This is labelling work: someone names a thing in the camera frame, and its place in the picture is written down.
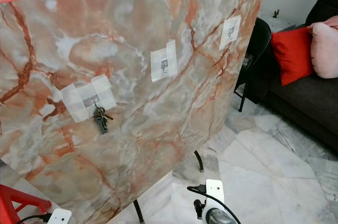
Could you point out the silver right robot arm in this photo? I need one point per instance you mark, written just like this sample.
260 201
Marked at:
221 217

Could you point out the small metal adhesive hook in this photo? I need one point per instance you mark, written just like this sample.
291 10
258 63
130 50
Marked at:
165 65
231 31
92 101

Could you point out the black metal board leg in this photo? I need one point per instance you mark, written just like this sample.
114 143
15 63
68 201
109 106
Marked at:
199 163
139 213

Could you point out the dark metal key bunch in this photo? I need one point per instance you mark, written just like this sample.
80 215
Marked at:
100 121

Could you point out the red plastic stool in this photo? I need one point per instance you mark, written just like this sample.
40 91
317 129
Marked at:
13 203

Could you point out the dark fabric sofa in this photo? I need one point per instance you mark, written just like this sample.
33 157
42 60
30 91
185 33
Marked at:
306 108

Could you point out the clear tape patch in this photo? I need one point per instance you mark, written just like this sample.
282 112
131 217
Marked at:
236 26
74 100
157 57

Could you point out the red cushion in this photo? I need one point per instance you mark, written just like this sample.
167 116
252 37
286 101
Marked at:
293 55

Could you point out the black folding chair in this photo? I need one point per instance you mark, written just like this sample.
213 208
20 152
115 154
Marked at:
261 34

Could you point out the pink cushion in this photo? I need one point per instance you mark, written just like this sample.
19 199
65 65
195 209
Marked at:
325 49

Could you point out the white marble side table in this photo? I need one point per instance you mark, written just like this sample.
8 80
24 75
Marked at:
288 23

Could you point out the small black figurine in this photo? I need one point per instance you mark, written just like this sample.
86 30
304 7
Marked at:
275 14

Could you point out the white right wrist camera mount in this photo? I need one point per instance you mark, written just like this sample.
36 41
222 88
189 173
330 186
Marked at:
215 188

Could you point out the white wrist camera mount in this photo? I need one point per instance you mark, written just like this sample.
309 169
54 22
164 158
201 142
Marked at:
59 216
215 188

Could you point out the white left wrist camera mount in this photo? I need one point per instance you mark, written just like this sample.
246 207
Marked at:
59 216

